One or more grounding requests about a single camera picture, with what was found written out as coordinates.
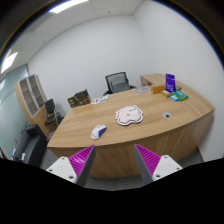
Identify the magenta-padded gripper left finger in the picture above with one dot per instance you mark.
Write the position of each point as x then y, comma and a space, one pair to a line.
63, 166

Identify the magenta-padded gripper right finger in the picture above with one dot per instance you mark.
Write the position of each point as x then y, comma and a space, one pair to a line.
165, 165

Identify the white blue yellow computer mouse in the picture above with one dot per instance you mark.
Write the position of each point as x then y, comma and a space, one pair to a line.
98, 132

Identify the pink pig-shaped mouse pad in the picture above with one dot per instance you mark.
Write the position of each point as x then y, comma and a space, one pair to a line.
129, 115

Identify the black sofa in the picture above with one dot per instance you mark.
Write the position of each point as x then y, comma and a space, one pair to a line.
31, 146

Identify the small black chair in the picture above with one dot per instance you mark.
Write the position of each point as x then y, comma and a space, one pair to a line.
50, 108

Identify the small brown cardboard box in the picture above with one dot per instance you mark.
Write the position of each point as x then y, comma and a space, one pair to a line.
71, 101

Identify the small blue box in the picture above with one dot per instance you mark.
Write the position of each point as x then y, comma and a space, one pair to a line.
174, 98

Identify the wide brown cardboard box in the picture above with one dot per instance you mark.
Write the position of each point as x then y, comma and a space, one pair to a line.
84, 101

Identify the green flat box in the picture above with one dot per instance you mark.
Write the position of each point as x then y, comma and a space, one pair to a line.
181, 95

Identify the small yellowish box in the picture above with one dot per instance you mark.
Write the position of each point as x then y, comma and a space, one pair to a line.
165, 93

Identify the black cardboard box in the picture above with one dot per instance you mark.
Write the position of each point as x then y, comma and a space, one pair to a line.
81, 94

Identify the orange wooden box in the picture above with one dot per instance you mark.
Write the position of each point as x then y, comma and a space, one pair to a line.
157, 89

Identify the white green leaflet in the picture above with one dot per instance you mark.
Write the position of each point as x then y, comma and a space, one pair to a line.
100, 99

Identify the wooden shelf unit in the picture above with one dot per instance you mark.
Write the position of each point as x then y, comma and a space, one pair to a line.
31, 96

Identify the round white disc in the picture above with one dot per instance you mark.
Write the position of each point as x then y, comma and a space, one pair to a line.
142, 89

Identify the purple sign stand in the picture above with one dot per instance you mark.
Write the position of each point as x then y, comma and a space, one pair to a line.
170, 82

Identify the wooden side cabinet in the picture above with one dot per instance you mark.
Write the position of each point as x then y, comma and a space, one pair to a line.
151, 79

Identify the black mesh office chair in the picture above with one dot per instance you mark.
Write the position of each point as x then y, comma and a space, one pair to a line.
117, 83

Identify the rectangular ceiling light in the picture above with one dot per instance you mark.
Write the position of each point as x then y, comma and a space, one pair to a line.
66, 5
8, 62

